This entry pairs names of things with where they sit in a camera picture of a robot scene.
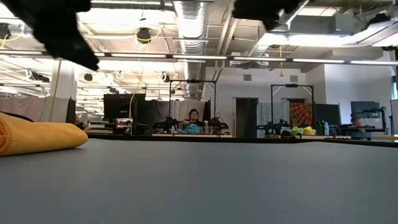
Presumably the black monitor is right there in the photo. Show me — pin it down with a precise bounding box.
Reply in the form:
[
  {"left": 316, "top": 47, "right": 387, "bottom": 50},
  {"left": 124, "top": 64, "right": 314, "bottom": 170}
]
[{"left": 103, "top": 93, "right": 146, "bottom": 121}]

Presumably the orange microfibre towel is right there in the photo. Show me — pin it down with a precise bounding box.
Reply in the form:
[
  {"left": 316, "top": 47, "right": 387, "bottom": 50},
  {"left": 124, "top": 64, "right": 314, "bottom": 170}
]
[{"left": 0, "top": 112, "right": 89, "bottom": 157}]

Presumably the slanted silver ventilation duct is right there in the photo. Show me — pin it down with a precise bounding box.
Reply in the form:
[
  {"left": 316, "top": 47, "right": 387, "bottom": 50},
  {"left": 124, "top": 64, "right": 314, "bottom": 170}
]
[{"left": 248, "top": 0, "right": 312, "bottom": 58}]

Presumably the beige curtain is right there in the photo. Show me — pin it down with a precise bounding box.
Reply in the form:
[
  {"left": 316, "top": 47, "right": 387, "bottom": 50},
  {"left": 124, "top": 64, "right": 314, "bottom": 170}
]
[{"left": 0, "top": 96, "right": 52, "bottom": 122}]

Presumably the dark wall monitor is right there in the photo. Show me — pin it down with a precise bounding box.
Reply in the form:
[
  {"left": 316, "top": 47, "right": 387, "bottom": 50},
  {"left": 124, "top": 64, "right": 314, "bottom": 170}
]
[{"left": 350, "top": 100, "right": 381, "bottom": 119}]

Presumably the black screen panel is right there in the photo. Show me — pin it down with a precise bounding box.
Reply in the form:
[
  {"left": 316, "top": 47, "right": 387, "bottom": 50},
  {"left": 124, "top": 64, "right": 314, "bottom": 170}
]
[{"left": 313, "top": 103, "right": 342, "bottom": 127}]

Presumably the long ceiling light bar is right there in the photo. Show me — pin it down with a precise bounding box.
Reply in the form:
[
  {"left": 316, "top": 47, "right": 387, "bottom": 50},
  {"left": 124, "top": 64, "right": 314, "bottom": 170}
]
[{"left": 0, "top": 49, "right": 398, "bottom": 66}]

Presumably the black ceiling cable reel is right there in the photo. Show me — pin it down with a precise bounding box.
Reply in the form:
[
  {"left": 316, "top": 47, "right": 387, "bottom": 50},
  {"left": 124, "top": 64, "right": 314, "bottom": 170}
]
[
  {"left": 136, "top": 27, "right": 152, "bottom": 44},
  {"left": 0, "top": 22, "right": 12, "bottom": 40}
]

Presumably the black station frame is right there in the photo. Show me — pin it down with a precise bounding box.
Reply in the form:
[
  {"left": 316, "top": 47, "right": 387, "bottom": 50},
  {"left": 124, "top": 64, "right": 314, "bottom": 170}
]
[
  {"left": 270, "top": 83, "right": 315, "bottom": 135},
  {"left": 169, "top": 79, "right": 218, "bottom": 134}
]

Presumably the orange patterned hanging cloth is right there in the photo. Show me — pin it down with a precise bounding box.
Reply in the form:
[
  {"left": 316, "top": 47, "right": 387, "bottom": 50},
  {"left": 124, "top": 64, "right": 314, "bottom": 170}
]
[{"left": 289, "top": 103, "right": 313, "bottom": 128}]

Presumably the round silver ventilation duct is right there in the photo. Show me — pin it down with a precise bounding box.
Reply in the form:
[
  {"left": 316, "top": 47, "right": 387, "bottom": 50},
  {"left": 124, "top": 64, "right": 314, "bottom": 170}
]
[{"left": 172, "top": 0, "right": 208, "bottom": 99}]

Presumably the seated person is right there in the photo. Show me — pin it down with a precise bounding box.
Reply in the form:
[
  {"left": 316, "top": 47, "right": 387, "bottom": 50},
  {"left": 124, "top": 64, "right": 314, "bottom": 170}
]
[
  {"left": 182, "top": 108, "right": 205, "bottom": 128},
  {"left": 349, "top": 116, "right": 364, "bottom": 128}
]

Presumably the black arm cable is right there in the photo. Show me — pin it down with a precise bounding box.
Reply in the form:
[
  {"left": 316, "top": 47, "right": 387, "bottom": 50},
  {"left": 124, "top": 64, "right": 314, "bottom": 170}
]
[{"left": 0, "top": 111, "right": 34, "bottom": 123}]

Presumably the yellow hanging cord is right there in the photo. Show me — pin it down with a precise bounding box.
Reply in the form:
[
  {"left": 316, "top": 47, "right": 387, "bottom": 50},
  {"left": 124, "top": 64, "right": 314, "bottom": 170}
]
[{"left": 279, "top": 45, "right": 285, "bottom": 78}]

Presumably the yellow-green cloth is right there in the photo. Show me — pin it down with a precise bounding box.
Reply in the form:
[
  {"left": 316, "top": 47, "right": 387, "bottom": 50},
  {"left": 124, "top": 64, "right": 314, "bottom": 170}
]
[{"left": 290, "top": 125, "right": 317, "bottom": 136}]

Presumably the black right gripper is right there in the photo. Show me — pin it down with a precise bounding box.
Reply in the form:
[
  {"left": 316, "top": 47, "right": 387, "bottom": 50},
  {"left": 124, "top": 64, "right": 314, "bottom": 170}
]
[{"left": 231, "top": 0, "right": 307, "bottom": 31}]

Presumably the white pillar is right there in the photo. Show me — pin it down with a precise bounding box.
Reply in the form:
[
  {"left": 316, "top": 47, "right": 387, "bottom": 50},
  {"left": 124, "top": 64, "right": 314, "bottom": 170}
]
[{"left": 49, "top": 60, "right": 78, "bottom": 124}]

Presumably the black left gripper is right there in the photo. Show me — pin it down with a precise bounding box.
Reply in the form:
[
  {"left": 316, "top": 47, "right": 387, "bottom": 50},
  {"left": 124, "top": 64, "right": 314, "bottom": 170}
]
[{"left": 0, "top": 0, "right": 100, "bottom": 72}]

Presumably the dark door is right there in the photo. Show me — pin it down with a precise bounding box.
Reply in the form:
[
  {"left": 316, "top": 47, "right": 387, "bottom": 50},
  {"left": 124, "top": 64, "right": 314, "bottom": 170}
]
[{"left": 235, "top": 97, "right": 259, "bottom": 138}]

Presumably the blue-grey table mat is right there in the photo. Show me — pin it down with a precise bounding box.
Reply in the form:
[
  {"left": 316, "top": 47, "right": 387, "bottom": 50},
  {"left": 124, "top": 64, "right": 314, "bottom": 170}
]
[{"left": 0, "top": 138, "right": 398, "bottom": 224}]

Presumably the teal cloth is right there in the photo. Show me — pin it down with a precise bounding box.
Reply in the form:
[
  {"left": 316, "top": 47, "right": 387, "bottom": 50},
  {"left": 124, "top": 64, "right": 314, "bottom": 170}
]
[{"left": 182, "top": 123, "right": 202, "bottom": 135}]

